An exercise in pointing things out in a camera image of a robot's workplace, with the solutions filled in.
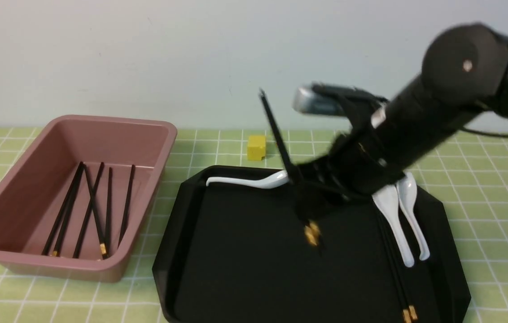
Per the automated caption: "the pink plastic bin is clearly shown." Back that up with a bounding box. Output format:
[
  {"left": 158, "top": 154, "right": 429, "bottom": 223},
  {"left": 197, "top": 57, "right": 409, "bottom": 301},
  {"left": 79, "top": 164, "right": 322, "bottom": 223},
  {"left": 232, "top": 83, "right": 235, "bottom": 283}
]
[{"left": 0, "top": 115, "right": 178, "bottom": 283}]

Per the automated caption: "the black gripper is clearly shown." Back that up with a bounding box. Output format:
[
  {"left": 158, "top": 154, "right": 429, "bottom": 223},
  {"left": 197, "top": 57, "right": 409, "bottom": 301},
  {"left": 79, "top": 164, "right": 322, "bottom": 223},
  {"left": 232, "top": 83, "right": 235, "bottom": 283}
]
[{"left": 296, "top": 96, "right": 409, "bottom": 219}]

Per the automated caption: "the yellow wooden cube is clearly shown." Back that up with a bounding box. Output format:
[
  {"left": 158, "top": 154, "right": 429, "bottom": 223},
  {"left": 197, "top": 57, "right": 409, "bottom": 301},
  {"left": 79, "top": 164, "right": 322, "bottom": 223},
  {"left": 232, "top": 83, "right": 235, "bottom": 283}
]
[{"left": 246, "top": 135, "right": 267, "bottom": 161}]

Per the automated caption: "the white spoon far left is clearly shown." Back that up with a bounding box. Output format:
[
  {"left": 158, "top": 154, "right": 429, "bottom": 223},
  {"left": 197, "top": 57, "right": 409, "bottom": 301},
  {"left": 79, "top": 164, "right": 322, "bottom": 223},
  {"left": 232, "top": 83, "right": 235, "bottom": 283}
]
[{"left": 206, "top": 170, "right": 289, "bottom": 189}]

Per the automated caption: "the black plastic tray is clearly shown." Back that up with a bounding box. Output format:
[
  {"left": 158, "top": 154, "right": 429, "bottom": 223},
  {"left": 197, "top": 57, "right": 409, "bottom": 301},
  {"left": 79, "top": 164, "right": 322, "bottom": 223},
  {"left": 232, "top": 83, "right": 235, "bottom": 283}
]
[{"left": 152, "top": 165, "right": 471, "bottom": 323}]

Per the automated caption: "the black cable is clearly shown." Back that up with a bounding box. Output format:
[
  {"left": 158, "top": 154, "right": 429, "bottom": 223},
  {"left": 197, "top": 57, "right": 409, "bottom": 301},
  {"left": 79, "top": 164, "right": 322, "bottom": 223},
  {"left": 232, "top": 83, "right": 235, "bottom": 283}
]
[{"left": 460, "top": 126, "right": 508, "bottom": 138}]

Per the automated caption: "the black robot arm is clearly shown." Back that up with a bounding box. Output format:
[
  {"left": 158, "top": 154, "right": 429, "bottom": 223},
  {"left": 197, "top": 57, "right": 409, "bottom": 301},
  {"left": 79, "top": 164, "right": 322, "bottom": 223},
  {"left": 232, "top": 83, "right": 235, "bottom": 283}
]
[{"left": 294, "top": 24, "right": 508, "bottom": 222}]

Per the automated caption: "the white spoon large right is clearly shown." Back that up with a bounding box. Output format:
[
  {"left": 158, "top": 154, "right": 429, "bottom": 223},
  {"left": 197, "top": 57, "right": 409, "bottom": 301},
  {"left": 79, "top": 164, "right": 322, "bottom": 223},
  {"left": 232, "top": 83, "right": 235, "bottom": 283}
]
[{"left": 372, "top": 185, "right": 415, "bottom": 268}]

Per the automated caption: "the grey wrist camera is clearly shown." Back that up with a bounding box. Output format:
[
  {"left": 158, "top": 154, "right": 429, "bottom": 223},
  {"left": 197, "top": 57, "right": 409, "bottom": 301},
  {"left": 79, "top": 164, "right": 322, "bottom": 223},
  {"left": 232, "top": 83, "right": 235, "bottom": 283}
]
[{"left": 292, "top": 86, "right": 346, "bottom": 117}]

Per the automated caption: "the white spoon far right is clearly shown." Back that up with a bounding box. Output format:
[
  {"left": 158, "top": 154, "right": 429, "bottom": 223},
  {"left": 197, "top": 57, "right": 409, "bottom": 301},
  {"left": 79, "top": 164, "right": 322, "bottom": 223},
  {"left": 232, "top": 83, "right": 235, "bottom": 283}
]
[{"left": 396, "top": 172, "right": 430, "bottom": 261}]

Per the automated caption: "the black chopstick pair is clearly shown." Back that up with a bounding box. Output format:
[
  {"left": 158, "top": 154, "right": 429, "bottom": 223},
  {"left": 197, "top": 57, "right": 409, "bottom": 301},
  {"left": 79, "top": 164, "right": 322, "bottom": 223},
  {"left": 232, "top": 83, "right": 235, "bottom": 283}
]
[
  {"left": 385, "top": 220, "right": 418, "bottom": 323},
  {"left": 376, "top": 211, "right": 413, "bottom": 323}
]

